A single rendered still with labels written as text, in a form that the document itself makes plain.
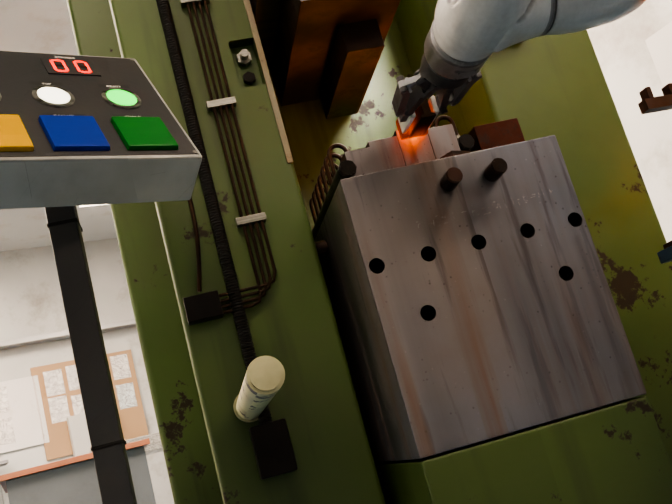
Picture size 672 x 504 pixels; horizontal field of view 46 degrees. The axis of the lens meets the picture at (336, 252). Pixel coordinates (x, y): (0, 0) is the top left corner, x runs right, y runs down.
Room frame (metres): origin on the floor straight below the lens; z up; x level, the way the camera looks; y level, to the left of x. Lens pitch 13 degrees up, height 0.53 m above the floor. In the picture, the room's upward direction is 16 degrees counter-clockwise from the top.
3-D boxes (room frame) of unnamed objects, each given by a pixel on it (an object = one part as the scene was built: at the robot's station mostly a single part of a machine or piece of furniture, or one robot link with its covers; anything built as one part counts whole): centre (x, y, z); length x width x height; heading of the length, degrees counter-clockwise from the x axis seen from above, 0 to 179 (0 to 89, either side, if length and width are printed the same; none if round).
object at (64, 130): (1.00, 0.30, 1.01); 0.07 x 0.05 x 0.07; 127
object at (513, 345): (1.52, -0.16, 0.69); 0.56 x 0.38 x 0.45; 12
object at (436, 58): (1.03, -0.24, 1.00); 0.09 x 0.06 x 0.09; 102
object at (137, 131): (1.06, 0.22, 1.01); 0.07 x 0.05 x 0.07; 127
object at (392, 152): (1.50, -0.11, 0.96); 0.42 x 0.20 x 0.09; 12
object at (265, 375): (1.14, 0.16, 0.62); 0.44 x 0.05 x 0.05; 12
